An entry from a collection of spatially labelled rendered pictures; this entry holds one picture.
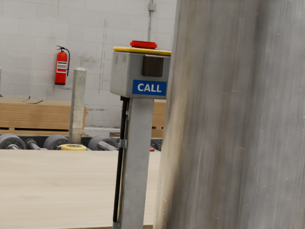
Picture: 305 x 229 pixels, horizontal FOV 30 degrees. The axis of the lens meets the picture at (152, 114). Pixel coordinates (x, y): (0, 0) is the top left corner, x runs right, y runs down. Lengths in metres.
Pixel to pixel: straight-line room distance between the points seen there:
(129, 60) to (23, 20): 7.30
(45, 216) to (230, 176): 0.78
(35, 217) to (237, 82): 0.80
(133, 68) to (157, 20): 7.78
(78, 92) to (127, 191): 1.12
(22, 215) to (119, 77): 0.38
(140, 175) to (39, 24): 7.31
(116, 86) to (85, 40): 7.41
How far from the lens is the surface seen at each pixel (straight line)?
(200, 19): 0.34
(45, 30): 8.12
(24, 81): 8.10
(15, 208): 1.13
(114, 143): 2.43
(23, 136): 2.45
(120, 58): 0.83
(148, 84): 0.81
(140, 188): 0.85
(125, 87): 0.80
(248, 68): 0.32
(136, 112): 0.82
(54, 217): 1.08
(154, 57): 0.80
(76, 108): 1.94
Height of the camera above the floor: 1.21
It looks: 6 degrees down
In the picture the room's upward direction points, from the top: 5 degrees clockwise
